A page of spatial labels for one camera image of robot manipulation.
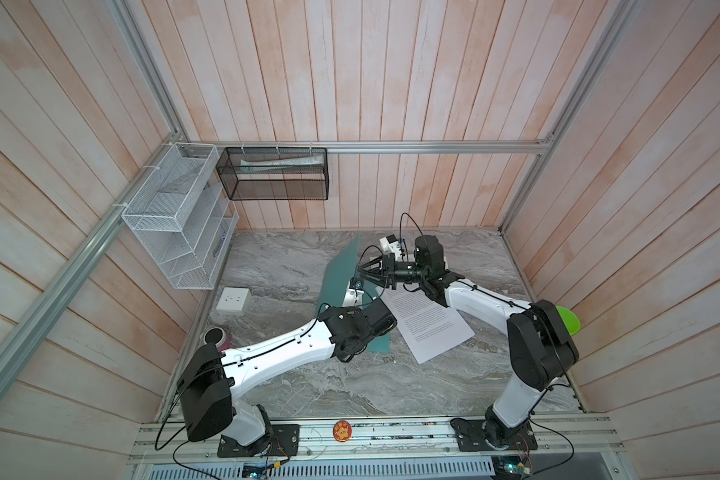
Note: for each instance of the white wire mesh shelf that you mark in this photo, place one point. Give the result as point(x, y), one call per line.
point(183, 218)

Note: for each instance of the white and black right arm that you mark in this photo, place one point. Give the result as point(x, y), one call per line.
point(539, 334)

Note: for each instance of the black wire mesh basket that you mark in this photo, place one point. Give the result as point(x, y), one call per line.
point(274, 173)

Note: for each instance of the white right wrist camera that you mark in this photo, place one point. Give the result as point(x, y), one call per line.
point(391, 244)

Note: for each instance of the white power socket box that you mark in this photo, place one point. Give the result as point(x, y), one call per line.
point(233, 301)

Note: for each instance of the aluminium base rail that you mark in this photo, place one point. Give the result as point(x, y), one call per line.
point(555, 446)

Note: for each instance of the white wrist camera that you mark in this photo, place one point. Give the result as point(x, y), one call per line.
point(391, 244)
point(353, 297)

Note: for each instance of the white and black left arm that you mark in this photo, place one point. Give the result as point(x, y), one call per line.
point(211, 387)

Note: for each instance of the paper with English text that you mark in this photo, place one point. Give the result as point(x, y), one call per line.
point(427, 328)

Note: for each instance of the red round sticker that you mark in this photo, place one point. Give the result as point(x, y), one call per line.
point(342, 431)

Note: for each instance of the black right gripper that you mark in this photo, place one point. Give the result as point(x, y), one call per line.
point(387, 278)

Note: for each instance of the pink tape roll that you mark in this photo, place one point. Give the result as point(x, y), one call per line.
point(217, 337)

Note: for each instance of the green plastic goblet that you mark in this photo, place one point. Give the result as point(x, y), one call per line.
point(569, 319)

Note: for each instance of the teal file folder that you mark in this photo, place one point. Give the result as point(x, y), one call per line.
point(340, 274)

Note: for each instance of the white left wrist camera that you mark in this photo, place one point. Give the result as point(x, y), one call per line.
point(353, 297)

